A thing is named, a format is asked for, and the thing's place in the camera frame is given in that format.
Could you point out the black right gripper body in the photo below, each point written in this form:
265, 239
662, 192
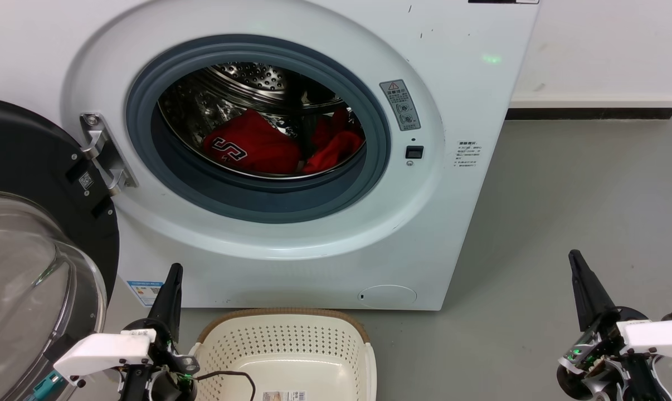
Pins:
598, 356

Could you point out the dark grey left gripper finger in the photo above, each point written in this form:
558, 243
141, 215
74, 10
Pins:
169, 303

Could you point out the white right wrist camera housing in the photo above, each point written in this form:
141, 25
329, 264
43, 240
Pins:
659, 337

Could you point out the blue and white energy label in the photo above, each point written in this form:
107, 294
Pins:
144, 292

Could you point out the plain red garment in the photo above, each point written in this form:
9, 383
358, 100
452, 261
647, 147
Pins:
336, 150

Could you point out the grey warning sticker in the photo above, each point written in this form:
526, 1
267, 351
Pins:
400, 104

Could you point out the black washer door with glass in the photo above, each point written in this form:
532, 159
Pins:
29, 150

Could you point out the stainless steel washing machine drum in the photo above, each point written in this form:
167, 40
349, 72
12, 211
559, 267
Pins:
202, 106

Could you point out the red jersey with white lettering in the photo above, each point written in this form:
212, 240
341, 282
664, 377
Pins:
258, 142

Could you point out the grey rubber door gasket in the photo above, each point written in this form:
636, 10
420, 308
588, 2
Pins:
258, 203

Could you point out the black door latch socket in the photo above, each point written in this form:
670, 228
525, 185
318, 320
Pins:
414, 152

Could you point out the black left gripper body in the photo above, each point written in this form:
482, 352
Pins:
163, 384

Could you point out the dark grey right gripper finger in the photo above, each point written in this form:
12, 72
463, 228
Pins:
589, 295

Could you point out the white front-load washing machine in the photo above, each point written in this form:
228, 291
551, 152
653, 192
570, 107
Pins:
453, 223

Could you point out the round white filter cover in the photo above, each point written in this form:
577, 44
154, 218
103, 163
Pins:
387, 296

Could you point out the silver metal door hinge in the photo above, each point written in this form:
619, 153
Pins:
105, 153

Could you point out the black wall baseboard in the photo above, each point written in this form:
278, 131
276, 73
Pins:
592, 113

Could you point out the teal plastic connector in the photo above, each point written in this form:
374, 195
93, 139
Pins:
46, 385

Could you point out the cream perforated laundry basket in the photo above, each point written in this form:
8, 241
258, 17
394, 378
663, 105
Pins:
291, 345

